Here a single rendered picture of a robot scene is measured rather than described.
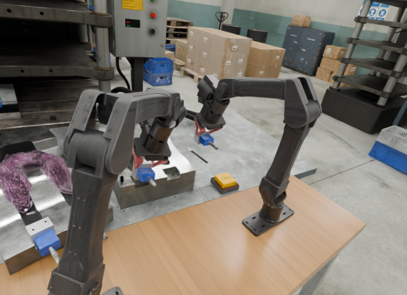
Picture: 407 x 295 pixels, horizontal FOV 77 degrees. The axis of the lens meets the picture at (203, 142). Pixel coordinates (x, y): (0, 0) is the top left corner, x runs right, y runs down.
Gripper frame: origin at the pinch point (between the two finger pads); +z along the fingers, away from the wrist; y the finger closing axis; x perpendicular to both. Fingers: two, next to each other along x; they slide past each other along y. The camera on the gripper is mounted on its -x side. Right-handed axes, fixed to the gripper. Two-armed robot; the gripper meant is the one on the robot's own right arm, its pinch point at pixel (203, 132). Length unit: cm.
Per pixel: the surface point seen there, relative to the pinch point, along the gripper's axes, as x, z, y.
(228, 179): 20.6, 2.6, -2.7
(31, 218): 16, 3, 59
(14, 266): 28, 0, 63
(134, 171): 12.0, -3.0, 31.1
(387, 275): 93, 61, -122
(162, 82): -260, 230, -121
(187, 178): 16.6, 1.9, 13.2
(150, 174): 15.7, -6.4, 27.8
